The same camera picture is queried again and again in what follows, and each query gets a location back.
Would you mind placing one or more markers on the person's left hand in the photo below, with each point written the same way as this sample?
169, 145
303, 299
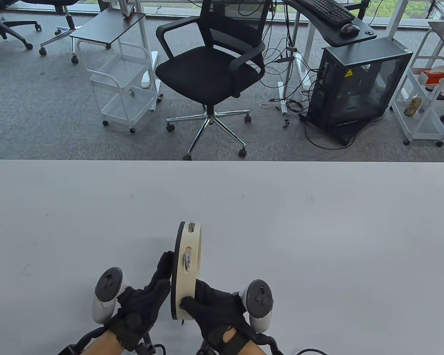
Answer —
140, 307

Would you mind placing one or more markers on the person's right hand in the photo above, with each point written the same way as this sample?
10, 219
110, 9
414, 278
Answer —
214, 310

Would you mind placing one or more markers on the round wooden tambourine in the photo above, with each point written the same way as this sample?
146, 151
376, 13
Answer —
185, 288

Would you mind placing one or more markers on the person's right forearm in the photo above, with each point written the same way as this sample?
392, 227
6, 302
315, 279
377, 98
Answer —
244, 349

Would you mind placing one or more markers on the person's left forearm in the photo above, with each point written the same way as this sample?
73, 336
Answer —
103, 344

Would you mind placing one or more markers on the black and white left controller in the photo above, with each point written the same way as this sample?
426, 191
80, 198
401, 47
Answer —
105, 292

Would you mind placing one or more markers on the black and white controller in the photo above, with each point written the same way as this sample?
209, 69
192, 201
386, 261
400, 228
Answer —
105, 292
259, 299

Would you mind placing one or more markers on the black and white right controller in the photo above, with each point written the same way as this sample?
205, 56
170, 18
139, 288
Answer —
259, 299

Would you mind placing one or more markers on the black mesh office chair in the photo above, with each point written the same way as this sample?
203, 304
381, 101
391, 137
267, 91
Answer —
207, 74

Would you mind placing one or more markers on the black computer tower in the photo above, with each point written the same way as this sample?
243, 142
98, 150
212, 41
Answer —
355, 88

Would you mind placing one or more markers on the white cart with dark top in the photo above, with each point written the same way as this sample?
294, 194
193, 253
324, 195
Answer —
107, 26

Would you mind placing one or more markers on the brown bottle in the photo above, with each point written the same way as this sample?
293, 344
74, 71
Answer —
412, 106

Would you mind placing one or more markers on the black chair with silver base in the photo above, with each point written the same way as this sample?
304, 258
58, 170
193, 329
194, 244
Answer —
68, 18

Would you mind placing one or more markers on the dark curved desk top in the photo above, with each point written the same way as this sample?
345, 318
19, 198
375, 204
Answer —
333, 35

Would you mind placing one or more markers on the black computer mouse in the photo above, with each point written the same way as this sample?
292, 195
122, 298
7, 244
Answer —
349, 29

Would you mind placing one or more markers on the black keyboard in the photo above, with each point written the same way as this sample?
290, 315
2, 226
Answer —
327, 10

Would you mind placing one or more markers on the orange and white box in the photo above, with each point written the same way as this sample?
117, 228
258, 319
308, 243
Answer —
433, 75

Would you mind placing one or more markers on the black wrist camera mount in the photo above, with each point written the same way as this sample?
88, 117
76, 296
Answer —
146, 347

